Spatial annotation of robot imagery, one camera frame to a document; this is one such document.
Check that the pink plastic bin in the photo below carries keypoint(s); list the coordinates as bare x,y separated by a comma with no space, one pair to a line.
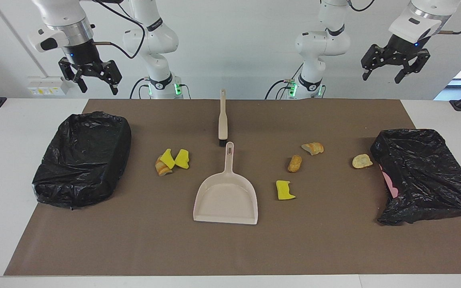
390,186

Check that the beige plastic dustpan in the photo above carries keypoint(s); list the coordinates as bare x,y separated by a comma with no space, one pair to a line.
226,200

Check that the croissant piece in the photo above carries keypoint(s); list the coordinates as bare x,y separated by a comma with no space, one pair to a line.
161,170
313,148

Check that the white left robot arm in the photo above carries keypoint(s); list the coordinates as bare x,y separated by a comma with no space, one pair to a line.
318,44

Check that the crumpled black trash bag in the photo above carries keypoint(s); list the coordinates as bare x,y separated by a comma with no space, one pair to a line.
426,176

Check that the bin lined with black bag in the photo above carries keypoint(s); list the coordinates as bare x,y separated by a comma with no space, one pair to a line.
82,160

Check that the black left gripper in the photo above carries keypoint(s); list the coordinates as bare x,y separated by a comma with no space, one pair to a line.
401,47

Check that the pale bread chunk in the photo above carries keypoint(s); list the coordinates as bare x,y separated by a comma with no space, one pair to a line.
361,161

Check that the brown table mat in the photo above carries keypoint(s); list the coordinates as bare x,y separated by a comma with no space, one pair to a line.
230,244

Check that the beige hand brush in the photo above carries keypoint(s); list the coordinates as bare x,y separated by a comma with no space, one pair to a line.
223,120

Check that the yellow sponge piece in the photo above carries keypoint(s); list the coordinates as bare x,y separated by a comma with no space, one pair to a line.
182,158
167,159
284,191

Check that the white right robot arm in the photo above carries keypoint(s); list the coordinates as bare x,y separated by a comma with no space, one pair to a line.
154,40

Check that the white wall socket box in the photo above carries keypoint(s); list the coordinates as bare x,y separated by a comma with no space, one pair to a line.
46,86

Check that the brown bread roll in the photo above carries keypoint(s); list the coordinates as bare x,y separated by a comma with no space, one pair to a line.
294,163

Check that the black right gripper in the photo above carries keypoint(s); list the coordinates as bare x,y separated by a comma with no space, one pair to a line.
84,56

